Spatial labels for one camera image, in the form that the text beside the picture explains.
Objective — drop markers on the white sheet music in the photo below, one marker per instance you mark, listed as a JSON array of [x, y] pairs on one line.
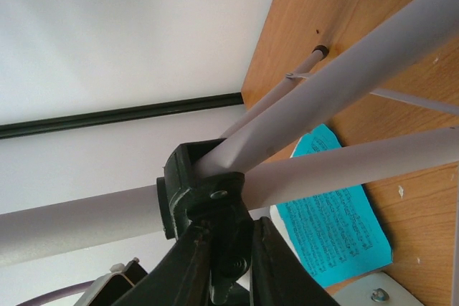
[[277, 220]]

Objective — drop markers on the white music stand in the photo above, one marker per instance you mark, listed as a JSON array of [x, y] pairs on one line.
[[220, 180]]

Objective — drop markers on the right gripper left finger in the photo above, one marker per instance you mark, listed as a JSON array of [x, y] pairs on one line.
[[182, 276]]

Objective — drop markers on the blue sheet music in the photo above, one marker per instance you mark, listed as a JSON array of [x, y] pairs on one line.
[[336, 235]]

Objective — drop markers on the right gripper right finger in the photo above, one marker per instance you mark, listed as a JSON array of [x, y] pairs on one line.
[[276, 275]]

